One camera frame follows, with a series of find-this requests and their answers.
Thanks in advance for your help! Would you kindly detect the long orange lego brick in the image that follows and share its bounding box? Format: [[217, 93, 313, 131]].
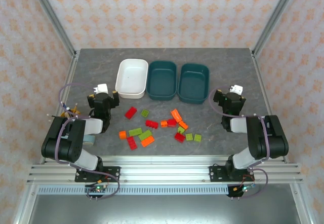
[[140, 135, 155, 148]]

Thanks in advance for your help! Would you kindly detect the yellow metal pen cup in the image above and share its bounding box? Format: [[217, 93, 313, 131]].
[[60, 108, 82, 119]]

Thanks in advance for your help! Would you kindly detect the teal plastic container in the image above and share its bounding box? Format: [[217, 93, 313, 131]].
[[177, 63, 211, 105], [146, 60, 177, 101]]

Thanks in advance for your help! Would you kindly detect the white plastic container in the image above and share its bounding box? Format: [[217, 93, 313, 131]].
[[115, 58, 149, 99]]

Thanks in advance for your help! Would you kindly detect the black controller board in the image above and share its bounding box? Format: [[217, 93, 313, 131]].
[[227, 184, 257, 199], [85, 185, 110, 201]]

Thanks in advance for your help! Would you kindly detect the wide aluminium base beam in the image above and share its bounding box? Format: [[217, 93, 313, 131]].
[[26, 155, 304, 184]]

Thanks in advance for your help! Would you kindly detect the grey metal shelf panel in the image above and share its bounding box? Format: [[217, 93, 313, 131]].
[[27, 195, 304, 224]]

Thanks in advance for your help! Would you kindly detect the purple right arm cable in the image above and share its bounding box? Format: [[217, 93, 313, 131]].
[[209, 88, 269, 199]]

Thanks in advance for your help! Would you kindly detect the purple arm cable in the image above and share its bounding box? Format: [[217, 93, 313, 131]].
[[209, 88, 269, 199], [55, 83, 121, 201]]

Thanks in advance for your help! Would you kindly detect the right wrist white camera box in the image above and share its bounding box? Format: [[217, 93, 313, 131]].
[[229, 84, 244, 96]]

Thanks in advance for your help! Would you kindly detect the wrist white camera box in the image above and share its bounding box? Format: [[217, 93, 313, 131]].
[[93, 83, 110, 95], [229, 84, 244, 96]]

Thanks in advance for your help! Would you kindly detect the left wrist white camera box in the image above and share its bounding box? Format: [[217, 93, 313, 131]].
[[93, 83, 110, 95]]

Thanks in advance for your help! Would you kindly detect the aluminium table side rail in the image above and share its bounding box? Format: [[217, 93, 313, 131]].
[[39, 50, 80, 165], [251, 50, 289, 164]]

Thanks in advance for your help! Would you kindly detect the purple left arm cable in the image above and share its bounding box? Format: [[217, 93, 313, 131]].
[[55, 83, 121, 201]]

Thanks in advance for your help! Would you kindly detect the aluminium frame post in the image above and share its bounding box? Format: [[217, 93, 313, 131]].
[[253, 0, 302, 55], [26, 0, 78, 57]]

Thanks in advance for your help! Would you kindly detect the grey slotted cable duct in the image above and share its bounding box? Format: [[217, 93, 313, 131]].
[[37, 185, 230, 196]]

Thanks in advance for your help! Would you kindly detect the aluminium frame leg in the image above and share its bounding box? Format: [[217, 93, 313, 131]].
[[290, 183, 313, 224], [14, 183, 38, 224]]

